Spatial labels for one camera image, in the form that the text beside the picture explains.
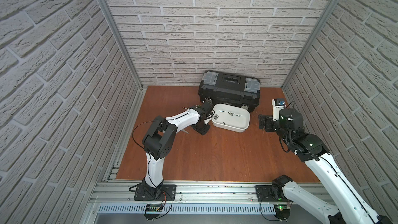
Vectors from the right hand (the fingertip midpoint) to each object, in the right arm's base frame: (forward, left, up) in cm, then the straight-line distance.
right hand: (271, 114), depth 71 cm
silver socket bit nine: (+18, +23, -27) cm, 40 cm away
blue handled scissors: (+8, +44, -26) cm, 51 cm away
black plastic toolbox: (+29, +20, -10) cm, 37 cm away
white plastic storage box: (+17, +12, -28) cm, 35 cm away
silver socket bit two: (+20, +13, -26) cm, 35 cm away
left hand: (+8, +31, -24) cm, 40 cm away
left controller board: (-30, +58, -29) cm, 72 cm away
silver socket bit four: (+18, +7, -26) cm, 33 cm away
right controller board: (-35, -2, -28) cm, 45 cm away
